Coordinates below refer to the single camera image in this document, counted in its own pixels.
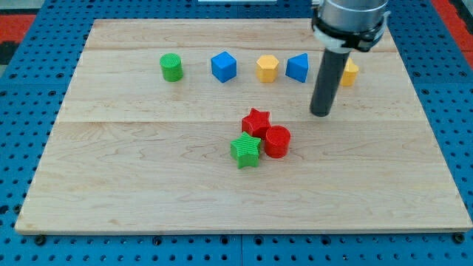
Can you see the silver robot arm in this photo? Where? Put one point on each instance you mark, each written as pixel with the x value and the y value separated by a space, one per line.
pixel 345 25

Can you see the green star block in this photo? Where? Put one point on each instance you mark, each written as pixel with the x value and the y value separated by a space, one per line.
pixel 246 150

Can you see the red star block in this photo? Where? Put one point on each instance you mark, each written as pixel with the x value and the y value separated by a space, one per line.
pixel 256 123

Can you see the red cylinder block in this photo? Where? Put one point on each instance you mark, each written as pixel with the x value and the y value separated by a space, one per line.
pixel 277 140

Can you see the wooden board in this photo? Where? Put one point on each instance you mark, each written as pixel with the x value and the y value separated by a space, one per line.
pixel 131 153

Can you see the blue cube block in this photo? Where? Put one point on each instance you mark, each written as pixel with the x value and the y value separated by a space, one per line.
pixel 224 67

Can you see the yellow hexagon block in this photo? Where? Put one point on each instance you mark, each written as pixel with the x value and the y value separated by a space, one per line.
pixel 267 67

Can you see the blue triangle block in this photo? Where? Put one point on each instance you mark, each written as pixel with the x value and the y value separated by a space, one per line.
pixel 297 67

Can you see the green cylinder block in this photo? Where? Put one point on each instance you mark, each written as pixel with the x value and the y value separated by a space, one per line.
pixel 171 67

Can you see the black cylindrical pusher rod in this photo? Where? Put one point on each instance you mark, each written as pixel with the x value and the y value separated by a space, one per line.
pixel 328 79

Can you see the yellow pentagon block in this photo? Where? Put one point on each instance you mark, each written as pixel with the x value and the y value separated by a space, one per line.
pixel 350 73

